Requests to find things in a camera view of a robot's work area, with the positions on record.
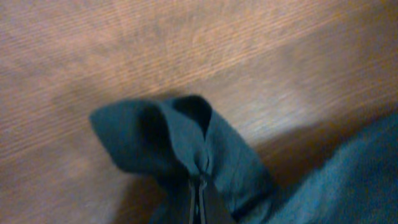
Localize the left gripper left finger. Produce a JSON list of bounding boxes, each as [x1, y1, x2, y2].
[[188, 180, 197, 224]]

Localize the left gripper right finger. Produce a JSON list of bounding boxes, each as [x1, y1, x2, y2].
[[198, 179, 207, 224]]

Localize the black Nike t-shirt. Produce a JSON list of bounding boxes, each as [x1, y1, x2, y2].
[[90, 95, 397, 223]]

